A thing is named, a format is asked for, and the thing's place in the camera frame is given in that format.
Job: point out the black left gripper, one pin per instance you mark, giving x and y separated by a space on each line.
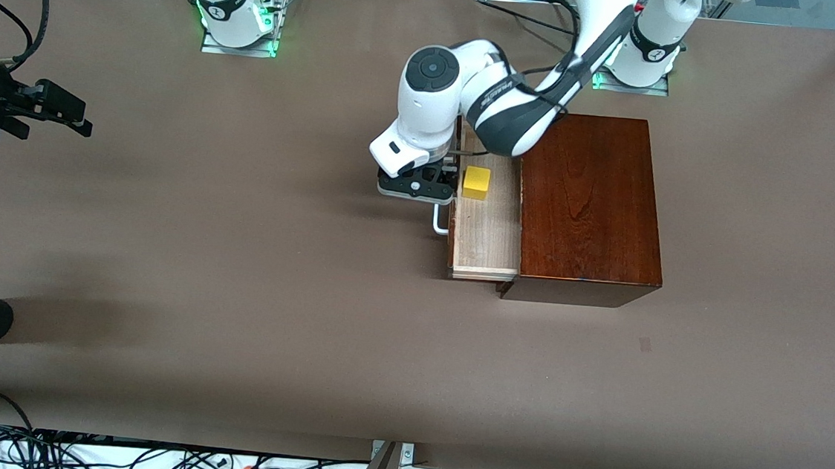
448 176

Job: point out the yellow block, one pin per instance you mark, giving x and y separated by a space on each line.
476 183

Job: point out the dark brown wooden cabinet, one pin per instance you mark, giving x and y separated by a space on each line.
591 211

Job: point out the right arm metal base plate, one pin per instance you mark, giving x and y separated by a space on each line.
231 50

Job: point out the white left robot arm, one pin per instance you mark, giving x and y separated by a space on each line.
427 108

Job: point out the small metal bracket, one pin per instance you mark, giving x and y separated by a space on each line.
408 452

